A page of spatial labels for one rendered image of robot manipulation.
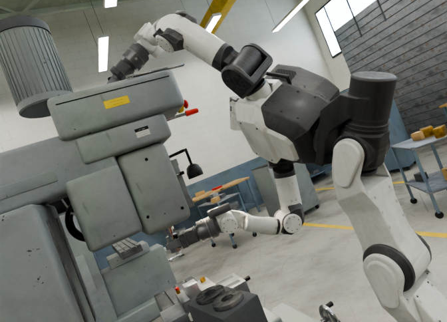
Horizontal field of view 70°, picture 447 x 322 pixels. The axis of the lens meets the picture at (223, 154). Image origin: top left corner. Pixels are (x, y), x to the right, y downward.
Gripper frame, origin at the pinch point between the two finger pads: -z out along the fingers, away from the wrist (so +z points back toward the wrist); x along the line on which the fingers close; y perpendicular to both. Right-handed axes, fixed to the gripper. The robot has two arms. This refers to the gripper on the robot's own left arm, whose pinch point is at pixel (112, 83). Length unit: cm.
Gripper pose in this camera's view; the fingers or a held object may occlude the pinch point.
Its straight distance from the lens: 140.6
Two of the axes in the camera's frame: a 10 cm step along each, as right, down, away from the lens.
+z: 6.1, -7.8, 1.3
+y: -7.8, -6.2, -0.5
